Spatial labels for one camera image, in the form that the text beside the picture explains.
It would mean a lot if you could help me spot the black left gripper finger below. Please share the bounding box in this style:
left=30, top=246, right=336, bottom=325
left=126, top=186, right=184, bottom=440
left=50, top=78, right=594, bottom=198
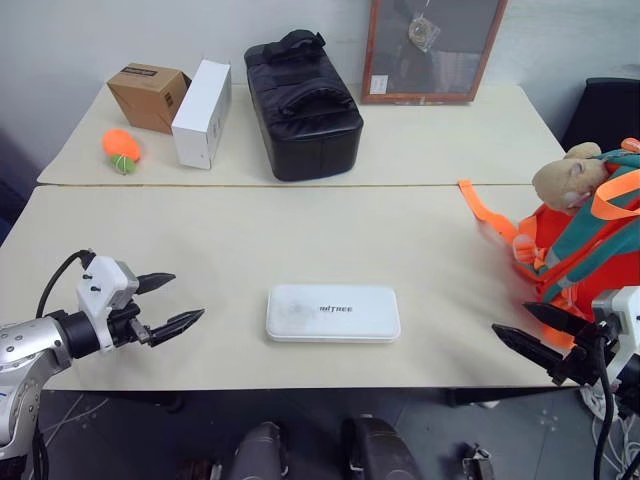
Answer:
left=147, top=308, right=206, bottom=348
left=134, top=272, right=177, bottom=296

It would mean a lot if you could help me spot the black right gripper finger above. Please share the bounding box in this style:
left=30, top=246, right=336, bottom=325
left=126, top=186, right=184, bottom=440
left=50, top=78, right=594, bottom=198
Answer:
left=522, top=301, right=586, bottom=337
left=491, top=323, right=584, bottom=386

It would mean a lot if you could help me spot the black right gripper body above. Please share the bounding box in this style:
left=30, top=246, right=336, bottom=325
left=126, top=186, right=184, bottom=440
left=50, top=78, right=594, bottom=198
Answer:
left=569, top=319, right=619, bottom=386

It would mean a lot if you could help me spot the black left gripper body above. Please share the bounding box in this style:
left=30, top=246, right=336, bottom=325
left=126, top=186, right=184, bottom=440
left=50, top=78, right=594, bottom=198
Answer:
left=106, top=302, right=153, bottom=347

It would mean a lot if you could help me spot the orange green plush backpack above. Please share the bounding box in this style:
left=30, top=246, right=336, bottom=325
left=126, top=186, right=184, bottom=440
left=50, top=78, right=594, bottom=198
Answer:
left=457, top=135, right=640, bottom=351

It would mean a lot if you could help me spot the white rectangular case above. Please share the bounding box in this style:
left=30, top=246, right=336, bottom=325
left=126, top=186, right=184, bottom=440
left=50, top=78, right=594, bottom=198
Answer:
left=265, top=283, right=402, bottom=344

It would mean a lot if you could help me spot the black padded bag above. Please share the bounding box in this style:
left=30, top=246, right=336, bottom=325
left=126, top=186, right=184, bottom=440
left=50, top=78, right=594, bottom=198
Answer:
left=243, top=29, right=365, bottom=182

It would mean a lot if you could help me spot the orange carrot plush toy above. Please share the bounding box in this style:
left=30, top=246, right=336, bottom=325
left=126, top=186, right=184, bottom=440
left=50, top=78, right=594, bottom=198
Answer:
left=101, top=128, right=142, bottom=176

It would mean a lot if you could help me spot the dark rounded robot leg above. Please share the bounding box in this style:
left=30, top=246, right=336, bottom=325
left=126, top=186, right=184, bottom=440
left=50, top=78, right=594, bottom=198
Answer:
left=228, top=421, right=290, bottom=480
left=340, top=414, right=422, bottom=480

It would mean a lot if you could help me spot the white cardboard box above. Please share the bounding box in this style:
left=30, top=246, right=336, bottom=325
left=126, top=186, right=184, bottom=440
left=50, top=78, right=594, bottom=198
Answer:
left=170, top=59, right=233, bottom=171

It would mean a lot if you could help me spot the brown cardboard box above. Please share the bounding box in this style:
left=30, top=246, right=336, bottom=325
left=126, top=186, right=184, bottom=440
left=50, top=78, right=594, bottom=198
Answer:
left=106, top=62, right=193, bottom=135

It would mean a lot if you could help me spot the black chair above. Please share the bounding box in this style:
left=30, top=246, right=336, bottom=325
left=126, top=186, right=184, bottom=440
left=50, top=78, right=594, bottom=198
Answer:
left=560, top=77, right=640, bottom=153

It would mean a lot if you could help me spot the wooden framed display board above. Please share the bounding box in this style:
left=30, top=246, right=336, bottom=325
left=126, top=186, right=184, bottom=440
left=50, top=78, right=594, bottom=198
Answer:
left=360, top=0, right=509, bottom=106

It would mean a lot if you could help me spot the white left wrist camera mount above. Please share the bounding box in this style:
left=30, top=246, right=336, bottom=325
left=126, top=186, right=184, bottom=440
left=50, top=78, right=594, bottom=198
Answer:
left=75, top=255, right=141, bottom=354

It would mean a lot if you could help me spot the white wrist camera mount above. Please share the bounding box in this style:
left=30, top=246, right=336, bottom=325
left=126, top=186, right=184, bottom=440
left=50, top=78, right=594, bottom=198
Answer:
left=75, top=255, right=141, bottom=354
left=591, top=285, right=640, bottom=384

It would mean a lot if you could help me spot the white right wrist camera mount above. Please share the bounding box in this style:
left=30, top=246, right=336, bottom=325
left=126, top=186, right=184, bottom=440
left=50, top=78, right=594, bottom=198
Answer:
left=591, top=285, right=640, bottom=384

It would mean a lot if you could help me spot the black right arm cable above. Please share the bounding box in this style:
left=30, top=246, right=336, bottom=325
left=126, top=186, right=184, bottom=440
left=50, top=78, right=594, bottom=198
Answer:
left=592, top=332, right=617, bottom=480

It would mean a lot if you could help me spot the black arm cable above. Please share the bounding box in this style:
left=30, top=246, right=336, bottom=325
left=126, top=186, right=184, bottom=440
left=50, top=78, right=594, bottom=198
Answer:
left=592, top=332, right=617, bottom=480
left=35, top=248, right=96, bottom=319

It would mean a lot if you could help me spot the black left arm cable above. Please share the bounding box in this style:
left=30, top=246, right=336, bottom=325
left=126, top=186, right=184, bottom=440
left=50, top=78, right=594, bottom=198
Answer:
left=35, top=248, right=96, bottom=319

